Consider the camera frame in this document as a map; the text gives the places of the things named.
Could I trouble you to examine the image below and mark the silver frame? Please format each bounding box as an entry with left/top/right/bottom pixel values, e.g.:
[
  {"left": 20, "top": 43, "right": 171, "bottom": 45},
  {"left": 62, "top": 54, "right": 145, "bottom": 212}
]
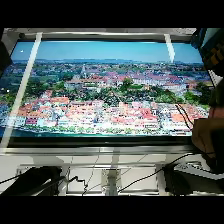
[{"left": 0, "top": 28, "right": 224, "bottom": 197}]

